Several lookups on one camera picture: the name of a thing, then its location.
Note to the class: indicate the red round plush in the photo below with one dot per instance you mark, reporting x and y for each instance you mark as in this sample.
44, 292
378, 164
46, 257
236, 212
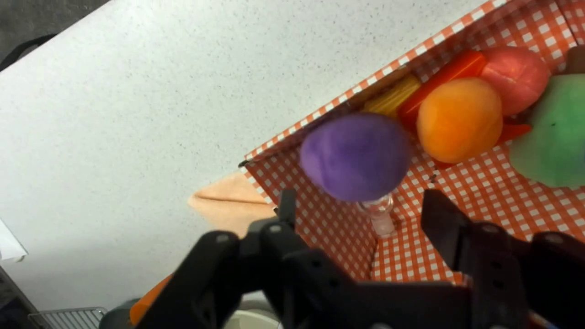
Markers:
521, 75

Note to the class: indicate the red carton fries toy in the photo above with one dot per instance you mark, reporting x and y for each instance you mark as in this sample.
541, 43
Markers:
448, 73

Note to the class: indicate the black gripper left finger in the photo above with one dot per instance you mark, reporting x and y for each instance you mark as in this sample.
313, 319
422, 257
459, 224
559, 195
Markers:
256, 285

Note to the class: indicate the grey metal tray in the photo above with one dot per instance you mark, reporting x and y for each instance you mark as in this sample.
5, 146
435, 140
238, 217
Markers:
66, 318

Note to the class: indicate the orange round plush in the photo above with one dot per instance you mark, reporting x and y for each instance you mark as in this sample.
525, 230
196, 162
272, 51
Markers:
457, 118

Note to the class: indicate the orange folded napkin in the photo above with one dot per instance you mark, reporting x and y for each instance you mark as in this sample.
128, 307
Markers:
234, 197

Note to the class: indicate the beige bowl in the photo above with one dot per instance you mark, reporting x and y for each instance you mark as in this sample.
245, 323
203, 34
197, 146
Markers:
252, 319

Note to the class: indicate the clear plastic toy bottle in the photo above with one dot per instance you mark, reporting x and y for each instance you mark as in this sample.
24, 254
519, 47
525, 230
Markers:
380, 215

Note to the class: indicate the green plush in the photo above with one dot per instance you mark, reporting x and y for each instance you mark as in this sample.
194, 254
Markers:
554, 133

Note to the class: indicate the white card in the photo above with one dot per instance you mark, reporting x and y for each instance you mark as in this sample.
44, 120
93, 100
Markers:
11, 243

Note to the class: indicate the wicker tray with checkered cloth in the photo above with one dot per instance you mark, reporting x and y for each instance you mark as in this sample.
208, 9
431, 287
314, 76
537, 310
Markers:
481, 182

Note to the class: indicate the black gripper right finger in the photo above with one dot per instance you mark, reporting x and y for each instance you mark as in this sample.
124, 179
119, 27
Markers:
517, 279

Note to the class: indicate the purple round plush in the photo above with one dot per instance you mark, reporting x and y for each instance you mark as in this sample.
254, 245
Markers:
353, 157

